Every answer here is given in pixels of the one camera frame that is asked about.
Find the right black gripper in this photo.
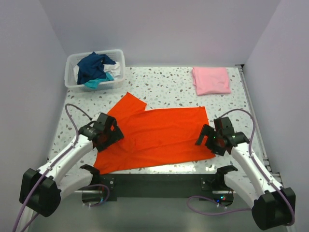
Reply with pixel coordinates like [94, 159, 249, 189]
[195, 124, 225, 156]

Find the orange t shirt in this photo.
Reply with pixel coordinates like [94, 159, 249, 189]
[94, 93, 215, 174]

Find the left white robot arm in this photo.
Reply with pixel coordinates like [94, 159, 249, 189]
[19, 113, 124, 217]

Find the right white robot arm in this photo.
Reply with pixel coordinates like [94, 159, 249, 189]
[196, 117, 296, 230]

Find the folded pink t shirt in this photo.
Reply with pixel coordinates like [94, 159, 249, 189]
[192, 67, 231, 96]

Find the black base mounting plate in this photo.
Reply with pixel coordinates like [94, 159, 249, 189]
[81, 173, 234, 206]

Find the teal t shirt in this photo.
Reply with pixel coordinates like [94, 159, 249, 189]
[84, 72, 114, 89]

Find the navy blue t shirt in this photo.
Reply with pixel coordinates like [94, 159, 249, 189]
[77, 52, 116, 85]

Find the white plastic laundry basket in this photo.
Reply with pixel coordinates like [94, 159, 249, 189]
[64, 49, 126, 92]

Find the aluminium frame rail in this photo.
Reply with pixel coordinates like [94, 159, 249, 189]
[225, 65, 296, 232]

